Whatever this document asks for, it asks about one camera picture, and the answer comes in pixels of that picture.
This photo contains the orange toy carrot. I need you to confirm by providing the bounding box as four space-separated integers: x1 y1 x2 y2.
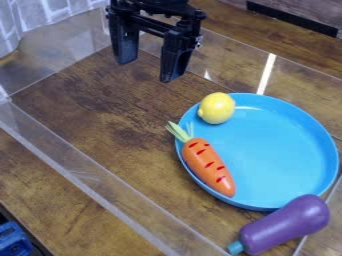
165 122 236 197

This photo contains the clear acrylic enclosure wall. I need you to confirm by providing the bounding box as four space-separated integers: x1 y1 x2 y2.
0 10 342 256

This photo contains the purple toy eggplant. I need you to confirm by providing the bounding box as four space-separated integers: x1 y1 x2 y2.
227 194 330 256

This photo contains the white curtain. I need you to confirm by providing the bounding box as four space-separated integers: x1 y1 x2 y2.
0 0 109 58

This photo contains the black baseboard strip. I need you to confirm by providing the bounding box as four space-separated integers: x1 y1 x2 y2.
245 1 338 38

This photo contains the blue round plate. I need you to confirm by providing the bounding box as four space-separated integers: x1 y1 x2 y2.
179 93 339 211

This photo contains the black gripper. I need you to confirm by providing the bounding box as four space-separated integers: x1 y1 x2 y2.
105 0 205 83

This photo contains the blue plastic crate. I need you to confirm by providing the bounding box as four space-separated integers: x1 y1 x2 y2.
0 221 33 256

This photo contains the yellow toy lemon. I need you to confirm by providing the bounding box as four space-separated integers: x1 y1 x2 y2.
197 92 235 124

